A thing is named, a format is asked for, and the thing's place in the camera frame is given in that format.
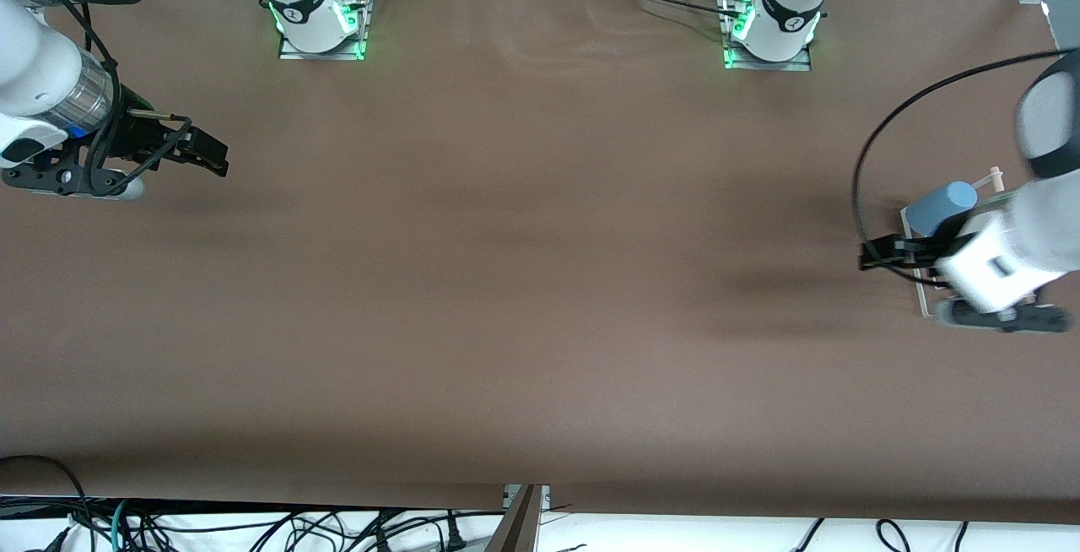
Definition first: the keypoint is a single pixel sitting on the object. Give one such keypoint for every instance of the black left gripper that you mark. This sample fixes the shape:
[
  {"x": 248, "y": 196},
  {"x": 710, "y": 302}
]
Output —
[{"x": 926, "y": 247}]

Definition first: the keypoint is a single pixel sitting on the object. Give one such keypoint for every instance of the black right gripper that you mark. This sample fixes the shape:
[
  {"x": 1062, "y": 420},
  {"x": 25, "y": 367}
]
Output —
[{"x": 137, "y": 133}]

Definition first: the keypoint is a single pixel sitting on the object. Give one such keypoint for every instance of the light blue plastic cup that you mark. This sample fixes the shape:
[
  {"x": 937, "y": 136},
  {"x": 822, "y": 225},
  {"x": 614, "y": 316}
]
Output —
[{"x": 941, "y": 206}]

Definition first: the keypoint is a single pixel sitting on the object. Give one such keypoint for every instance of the brown table cover sheet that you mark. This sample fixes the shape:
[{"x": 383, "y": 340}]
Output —
[{"x": 540, "y": 324}]

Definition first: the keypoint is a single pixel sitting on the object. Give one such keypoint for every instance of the brown table support beam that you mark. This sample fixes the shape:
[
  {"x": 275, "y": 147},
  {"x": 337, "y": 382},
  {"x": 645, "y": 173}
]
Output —
[{"x": 516, "y": 531}]

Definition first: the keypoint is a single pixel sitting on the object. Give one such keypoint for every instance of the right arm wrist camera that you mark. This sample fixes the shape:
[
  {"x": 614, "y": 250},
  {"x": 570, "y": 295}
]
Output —
[{"x": 126, "y": 189}]

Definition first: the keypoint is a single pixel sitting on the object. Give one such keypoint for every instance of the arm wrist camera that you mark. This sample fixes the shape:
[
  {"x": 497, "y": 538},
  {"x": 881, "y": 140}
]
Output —
[
  {"x": 126, "y": 189},
  {"x": 1004, "y": 317}
]

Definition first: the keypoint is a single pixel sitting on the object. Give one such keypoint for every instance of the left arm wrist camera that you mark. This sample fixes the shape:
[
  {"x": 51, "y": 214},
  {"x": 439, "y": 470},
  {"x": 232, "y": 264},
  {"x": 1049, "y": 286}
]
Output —
[{"x": 1004, "y": 317}]

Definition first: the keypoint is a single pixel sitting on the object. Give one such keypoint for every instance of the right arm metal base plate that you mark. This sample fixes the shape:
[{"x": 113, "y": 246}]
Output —
[{"x": 325, "y": 55}]

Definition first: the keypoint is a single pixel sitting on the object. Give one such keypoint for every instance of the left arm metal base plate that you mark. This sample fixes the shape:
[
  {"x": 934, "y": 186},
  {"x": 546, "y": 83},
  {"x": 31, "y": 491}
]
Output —
[{"x": 801, "y": 65}]

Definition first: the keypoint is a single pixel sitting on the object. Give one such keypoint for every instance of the small metal bracket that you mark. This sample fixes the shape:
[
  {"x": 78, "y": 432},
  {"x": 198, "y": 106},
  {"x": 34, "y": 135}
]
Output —
[{"x": 545, "y": 497}]

